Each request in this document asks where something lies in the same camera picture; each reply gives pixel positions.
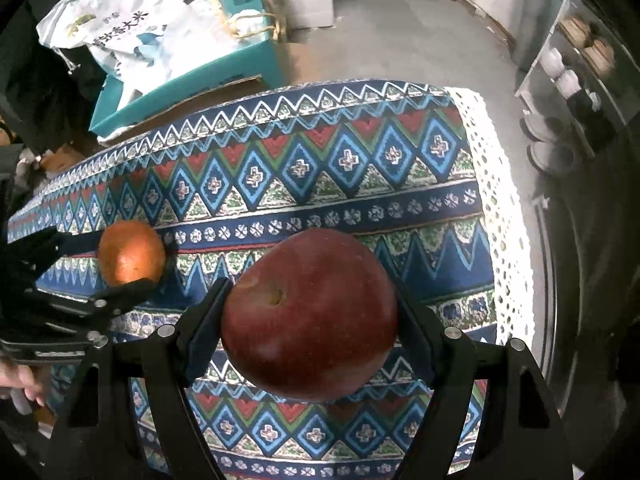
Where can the dark red apple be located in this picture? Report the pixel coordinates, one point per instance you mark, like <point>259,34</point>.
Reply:
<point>310,315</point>

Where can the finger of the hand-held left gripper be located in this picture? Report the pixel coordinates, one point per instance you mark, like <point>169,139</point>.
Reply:
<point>120,297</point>
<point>75,242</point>

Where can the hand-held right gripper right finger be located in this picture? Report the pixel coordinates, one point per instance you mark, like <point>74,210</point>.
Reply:
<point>417,345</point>

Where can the person's left hand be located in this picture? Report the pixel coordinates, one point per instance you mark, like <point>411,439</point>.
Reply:
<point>20,382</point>

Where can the white cup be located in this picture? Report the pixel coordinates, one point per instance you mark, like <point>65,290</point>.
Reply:
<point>552,60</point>
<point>570,84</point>

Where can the small orange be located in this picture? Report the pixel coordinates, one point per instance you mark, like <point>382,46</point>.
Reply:
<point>131,252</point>

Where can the white rice sack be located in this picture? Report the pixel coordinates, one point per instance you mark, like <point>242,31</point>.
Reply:
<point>125,25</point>

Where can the teal box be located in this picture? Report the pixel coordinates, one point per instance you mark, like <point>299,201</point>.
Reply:
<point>250,65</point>

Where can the blue patterned tablecloth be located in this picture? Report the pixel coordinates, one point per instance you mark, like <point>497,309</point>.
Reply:
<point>300,185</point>

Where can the grey shelf unit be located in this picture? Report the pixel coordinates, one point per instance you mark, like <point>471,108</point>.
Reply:
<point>590,110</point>

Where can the brown cardboard piece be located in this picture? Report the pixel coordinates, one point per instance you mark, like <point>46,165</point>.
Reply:
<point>62,157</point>

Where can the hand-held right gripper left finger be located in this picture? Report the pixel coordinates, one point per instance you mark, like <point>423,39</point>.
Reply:
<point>205,335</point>

